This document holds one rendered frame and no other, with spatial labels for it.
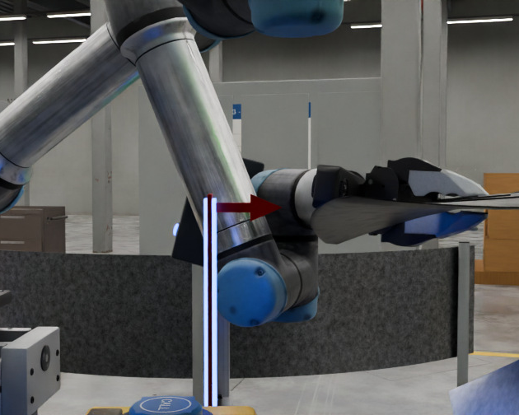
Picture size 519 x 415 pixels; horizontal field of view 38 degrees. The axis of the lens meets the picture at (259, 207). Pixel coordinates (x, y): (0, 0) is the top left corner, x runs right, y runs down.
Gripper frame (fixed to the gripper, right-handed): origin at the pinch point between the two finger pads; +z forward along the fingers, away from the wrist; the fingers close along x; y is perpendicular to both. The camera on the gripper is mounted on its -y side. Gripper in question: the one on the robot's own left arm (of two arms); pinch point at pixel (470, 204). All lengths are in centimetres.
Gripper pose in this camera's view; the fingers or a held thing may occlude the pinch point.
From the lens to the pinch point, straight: 76.3
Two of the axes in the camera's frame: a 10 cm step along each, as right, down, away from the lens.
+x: -0.9, 10.0, -0.2
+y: 7.9, 0.8, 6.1
